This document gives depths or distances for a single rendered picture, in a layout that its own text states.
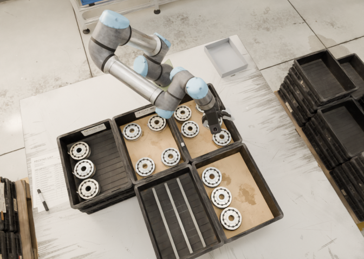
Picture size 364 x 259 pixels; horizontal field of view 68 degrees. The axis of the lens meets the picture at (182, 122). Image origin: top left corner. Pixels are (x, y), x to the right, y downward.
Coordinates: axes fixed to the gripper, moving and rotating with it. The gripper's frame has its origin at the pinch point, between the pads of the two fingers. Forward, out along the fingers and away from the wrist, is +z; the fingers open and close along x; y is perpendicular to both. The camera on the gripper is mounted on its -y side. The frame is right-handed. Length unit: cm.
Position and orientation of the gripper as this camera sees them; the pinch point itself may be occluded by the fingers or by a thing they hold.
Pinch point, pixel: (219, 124)
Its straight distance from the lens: 131.8
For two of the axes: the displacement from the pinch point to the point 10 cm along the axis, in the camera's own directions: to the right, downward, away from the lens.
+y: -0.7, -9.0, 4.4
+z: 3.8, 3.8, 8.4
